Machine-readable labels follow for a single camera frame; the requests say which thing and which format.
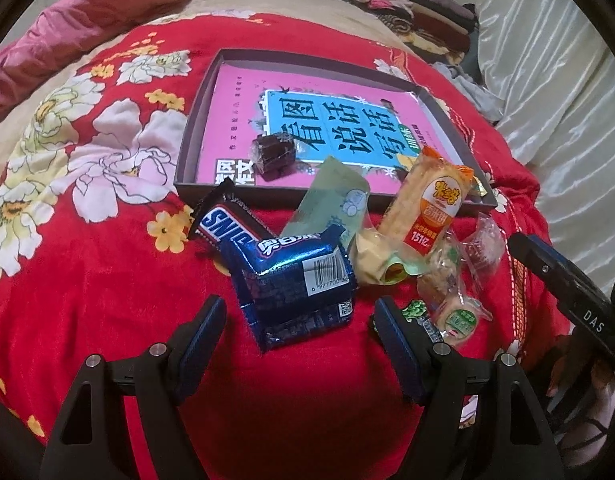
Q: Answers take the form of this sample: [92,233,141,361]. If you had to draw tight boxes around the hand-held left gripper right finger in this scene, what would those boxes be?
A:
[375,296,568,480]

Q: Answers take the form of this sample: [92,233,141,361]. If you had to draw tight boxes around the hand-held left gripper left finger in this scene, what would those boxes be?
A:
[40,295,228,480]

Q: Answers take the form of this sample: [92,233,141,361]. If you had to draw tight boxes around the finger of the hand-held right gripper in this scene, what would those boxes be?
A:
[507,232,615,361]

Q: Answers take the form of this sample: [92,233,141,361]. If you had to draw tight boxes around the green print small candy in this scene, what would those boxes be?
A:
[370,299,438,341]

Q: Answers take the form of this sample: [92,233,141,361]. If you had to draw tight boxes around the green label pastry packet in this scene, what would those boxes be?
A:
[432,295,493,348]

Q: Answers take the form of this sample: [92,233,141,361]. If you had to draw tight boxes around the clear pastry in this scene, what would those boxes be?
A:
[417,240,468,311]

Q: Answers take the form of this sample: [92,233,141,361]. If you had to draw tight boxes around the clear red candy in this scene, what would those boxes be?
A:
[455,212,505,291]

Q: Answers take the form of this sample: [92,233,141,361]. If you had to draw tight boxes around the blue cookie packet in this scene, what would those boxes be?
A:
[220,225,358,353]

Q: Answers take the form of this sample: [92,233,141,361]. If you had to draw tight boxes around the brown chocolate bar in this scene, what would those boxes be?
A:
[188,180,276,261]

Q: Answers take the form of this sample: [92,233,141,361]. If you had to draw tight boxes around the orange rice cracker packet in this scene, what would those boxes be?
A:
[377,146,475,256]

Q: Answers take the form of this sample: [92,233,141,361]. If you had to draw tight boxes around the grey cardboard box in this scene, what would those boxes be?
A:
[174,49,499,217]

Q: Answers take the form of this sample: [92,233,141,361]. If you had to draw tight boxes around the person's right hand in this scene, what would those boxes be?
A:
[546,342,601,403]

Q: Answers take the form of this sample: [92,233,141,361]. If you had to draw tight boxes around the red floral blanket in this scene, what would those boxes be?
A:
[0,10,573,480]

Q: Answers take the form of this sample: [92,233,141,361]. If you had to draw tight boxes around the gold wrapped candy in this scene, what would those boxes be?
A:
[470,172,494,198]

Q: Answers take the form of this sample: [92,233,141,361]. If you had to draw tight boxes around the pale green cake packet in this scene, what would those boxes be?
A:
[288,156,423,287]

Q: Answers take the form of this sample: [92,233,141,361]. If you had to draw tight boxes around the dark wrapped chocolate candy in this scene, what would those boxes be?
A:
[250,131,299,179]

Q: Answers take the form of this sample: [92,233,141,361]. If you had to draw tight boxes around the white satin curtain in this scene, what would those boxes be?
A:
[475,0,615,331]

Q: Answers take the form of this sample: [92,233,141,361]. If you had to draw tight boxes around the grey white crumpled cloth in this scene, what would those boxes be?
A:
[432,62,493,121]

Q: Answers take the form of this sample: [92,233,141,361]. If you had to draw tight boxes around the pink book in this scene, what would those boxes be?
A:
[195,62,481,196]

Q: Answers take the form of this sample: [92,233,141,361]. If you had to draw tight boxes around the stack of folded clothes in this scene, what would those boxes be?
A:
[347,0,481,61]

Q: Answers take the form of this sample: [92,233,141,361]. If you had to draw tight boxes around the pink quilt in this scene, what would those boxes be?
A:
[0,0,196,131]

